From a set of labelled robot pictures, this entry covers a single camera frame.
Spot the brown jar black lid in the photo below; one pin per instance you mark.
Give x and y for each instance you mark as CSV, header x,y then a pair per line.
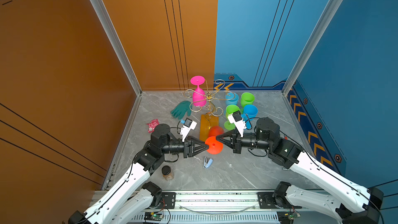
x,y
167,173

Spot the gold wire glass rack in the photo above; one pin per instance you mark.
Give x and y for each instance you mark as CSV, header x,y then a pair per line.
x,y
217,94

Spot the light blue stapler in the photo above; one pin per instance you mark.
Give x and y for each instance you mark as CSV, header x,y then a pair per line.
x,y
207,162

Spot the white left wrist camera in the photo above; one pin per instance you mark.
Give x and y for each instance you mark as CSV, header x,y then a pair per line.
x,y
187,126

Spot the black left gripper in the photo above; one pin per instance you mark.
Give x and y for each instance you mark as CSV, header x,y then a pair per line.
x,y
191,139

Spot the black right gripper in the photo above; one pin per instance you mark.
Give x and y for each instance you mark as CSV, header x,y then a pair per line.
x,y
229,134

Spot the green circuit board left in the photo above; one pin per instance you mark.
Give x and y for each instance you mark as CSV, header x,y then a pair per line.
x,y
153,217

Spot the light blue wine glass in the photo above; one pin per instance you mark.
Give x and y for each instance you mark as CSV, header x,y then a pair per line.
x,y
231,98

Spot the green wine glass front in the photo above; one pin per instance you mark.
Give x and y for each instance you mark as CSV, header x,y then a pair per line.
x,y
230,110

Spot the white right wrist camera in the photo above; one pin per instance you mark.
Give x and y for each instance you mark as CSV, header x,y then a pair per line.
x,y
239,123

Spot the green circuit board right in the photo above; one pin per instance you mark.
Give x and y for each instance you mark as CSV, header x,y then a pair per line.
x,y
288,217

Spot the magenta wine glass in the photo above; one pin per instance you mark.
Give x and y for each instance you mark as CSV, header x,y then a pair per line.
x,y
198,94

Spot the pink snack packet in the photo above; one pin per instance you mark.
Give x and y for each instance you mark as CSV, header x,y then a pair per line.
x,y
152,125

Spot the aluminium corner post left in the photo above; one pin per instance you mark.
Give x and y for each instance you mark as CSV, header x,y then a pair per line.
x,y
109,28

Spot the aluminium corner post right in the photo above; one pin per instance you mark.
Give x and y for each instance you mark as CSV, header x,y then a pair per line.
x,y
323,22

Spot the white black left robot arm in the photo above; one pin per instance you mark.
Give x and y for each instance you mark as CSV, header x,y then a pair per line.
x,y
133,193

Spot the red wine glass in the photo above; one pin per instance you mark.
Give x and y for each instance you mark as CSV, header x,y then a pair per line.
x,y
215,147

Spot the orange wooden rack base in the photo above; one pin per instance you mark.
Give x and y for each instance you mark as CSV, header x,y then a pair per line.
x,y
207,122

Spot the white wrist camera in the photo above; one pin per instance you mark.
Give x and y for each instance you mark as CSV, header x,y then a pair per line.
x,y
187,126
239,123

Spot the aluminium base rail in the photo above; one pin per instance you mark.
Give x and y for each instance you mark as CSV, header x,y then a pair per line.
x,y
225,207

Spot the green circuit board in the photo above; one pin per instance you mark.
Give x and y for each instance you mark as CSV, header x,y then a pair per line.
x,y
288,217
153,217

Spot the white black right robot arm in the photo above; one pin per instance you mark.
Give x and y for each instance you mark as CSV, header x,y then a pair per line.
x,y
344,200

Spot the aluminium corner post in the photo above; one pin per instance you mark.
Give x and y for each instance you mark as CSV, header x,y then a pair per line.
x,y
323,22
109,28

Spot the green wine glass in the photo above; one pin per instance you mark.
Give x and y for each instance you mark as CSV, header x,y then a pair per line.
x,y
230,110
247,98

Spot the teal rubber glove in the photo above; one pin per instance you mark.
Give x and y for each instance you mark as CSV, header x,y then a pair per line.
x,y
182,109

